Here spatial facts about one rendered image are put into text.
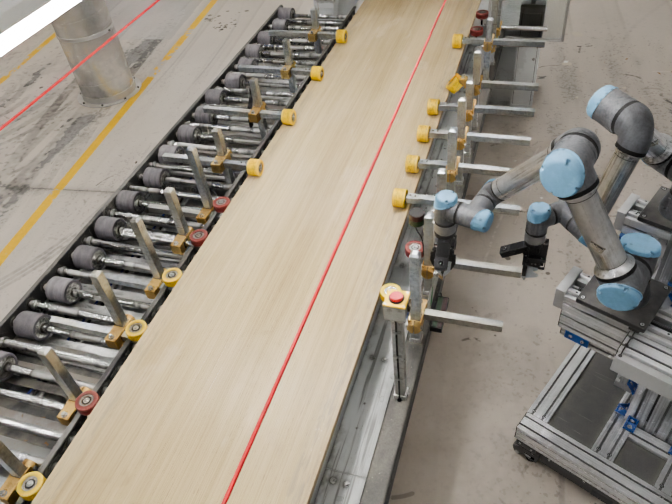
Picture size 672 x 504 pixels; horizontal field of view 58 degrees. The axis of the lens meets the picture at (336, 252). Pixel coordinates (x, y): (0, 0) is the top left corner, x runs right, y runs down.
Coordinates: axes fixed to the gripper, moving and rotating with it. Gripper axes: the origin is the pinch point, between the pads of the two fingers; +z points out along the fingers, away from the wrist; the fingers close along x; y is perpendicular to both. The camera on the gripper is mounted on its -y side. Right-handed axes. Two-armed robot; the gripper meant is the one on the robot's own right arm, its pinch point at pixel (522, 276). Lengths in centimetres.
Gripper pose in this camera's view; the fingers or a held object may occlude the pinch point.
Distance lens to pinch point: 245.9
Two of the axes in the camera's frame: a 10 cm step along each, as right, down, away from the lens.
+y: 9.5, 1.4, -2.8
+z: 1.0, 7.2, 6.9
